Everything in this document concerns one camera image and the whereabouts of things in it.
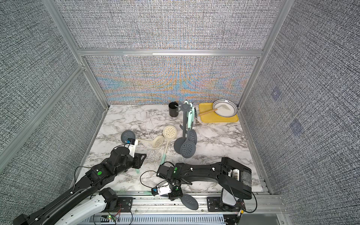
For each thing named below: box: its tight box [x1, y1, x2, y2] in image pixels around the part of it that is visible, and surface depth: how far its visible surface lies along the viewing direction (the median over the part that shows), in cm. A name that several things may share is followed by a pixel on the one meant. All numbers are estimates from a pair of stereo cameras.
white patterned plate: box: [212, 98, 239, 118], surface depth 119 cm
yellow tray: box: [199, 102, 239, 123], surface depth 113 cm
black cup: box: [168, 101, 180, 118], surface depth 114 cm
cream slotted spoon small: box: [137, 135, 165, 149], surface depth 99 cm
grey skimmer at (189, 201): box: [179, 194, 199, 211], surface depth 71 cm
